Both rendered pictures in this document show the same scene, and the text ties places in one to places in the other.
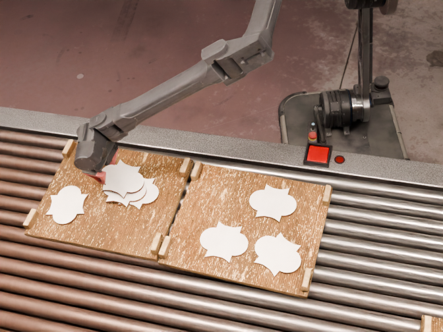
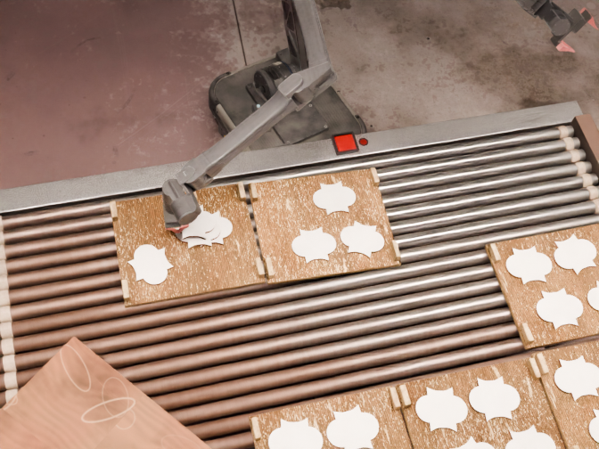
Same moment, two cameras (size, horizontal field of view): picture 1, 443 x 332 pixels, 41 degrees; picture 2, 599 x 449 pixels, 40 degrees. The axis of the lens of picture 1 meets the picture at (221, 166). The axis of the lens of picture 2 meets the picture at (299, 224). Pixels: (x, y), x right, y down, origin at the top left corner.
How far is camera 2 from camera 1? 1.22 m
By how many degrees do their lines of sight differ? 26
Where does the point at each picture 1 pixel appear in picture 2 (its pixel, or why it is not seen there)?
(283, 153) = (314, 151)
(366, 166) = (387, 141)
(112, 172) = not seen: hidden behind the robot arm
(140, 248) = (246, 277)
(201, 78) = (282, 110)
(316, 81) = (217, 53)
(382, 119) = not seen: hidden behind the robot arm
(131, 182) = (203, 222)
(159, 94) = (244, 134)
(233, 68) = (307, 95)
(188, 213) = (267, 232)
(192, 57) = (59, 60)
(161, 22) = not seen: outside the picture
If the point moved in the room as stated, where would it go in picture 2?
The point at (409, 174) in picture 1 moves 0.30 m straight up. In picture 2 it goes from (422, 137) to (444, 79)
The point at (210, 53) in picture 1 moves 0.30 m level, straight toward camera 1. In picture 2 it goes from (290, 87) to (356, 167)
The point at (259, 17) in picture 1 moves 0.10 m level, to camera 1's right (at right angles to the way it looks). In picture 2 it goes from (315, 45) to (344, 30)
